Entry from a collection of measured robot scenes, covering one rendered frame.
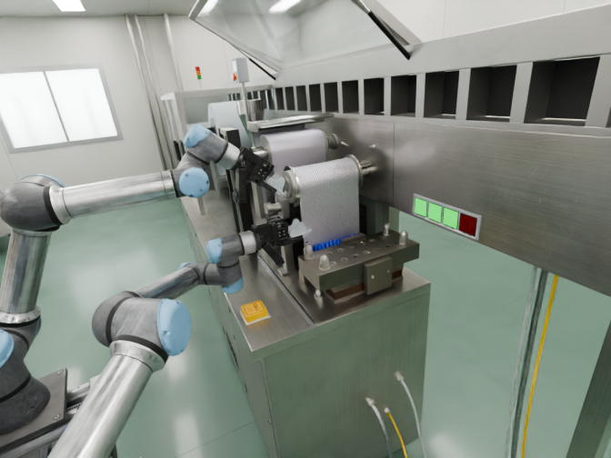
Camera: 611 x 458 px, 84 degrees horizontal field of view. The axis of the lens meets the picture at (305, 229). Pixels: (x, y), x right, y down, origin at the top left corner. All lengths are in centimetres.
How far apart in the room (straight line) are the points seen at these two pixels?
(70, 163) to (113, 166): 60
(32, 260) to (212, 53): 588
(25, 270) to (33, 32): 575
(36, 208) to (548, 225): 114
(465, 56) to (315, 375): 100
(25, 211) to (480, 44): 110
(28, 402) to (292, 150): 112
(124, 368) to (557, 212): 93
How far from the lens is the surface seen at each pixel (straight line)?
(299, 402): 123
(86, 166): 671
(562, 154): 86
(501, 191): 95
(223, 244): 109
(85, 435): 74
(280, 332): 106
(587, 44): 85
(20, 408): 124
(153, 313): 79
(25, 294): 123
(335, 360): 119
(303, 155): 140
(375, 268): 114
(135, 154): 664
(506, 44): 93
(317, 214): 120
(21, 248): 116
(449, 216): 106
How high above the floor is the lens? 157
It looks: 23 degrees down
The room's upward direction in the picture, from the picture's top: 5 degrees counter-clockwise
